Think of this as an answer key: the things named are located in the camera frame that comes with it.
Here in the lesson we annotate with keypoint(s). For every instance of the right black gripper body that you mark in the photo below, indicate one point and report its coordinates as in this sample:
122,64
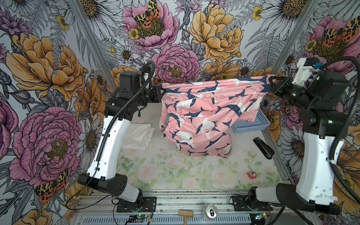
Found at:
293,93

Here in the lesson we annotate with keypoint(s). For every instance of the right green circuit board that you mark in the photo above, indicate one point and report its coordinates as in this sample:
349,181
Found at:
261,216

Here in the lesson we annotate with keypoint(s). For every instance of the left green circuit board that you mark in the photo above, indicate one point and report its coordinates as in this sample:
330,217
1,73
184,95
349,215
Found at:
139,218

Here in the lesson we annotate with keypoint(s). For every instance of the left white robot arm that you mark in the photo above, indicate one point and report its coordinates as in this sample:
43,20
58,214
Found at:
102,175

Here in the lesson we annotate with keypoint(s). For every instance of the pink patterned garment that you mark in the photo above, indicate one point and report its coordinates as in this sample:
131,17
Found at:
196,116

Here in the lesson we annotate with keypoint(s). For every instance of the wooden mallet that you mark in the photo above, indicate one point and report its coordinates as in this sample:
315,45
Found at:
186,214

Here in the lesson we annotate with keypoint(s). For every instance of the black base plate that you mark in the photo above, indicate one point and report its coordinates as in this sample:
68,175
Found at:
241,203
148,204

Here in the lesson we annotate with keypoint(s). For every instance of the green circuit board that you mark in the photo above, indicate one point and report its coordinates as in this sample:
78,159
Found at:
139,218
261,216

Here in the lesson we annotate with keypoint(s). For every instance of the aluminium front rail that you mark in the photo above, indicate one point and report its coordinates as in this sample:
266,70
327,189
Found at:
168,202

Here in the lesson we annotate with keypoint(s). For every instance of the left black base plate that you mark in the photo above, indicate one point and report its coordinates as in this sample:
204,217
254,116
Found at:
148,204

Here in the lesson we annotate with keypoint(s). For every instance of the white printed t-shirt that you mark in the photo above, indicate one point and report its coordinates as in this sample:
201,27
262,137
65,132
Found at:
138,136

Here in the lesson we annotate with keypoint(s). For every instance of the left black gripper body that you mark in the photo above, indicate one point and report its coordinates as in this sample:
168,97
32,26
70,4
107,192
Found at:
147,95

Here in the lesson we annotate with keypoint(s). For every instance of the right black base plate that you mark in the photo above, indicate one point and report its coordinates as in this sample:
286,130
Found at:
241,203

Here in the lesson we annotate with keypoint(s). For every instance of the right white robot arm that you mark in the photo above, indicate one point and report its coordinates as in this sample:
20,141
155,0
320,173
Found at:
314,192

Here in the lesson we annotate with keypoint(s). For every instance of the black clip on table edge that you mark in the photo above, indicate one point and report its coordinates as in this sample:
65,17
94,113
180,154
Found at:
264,148

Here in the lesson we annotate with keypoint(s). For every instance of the blue plastic laundry basket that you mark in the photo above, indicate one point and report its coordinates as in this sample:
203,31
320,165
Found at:
260,123

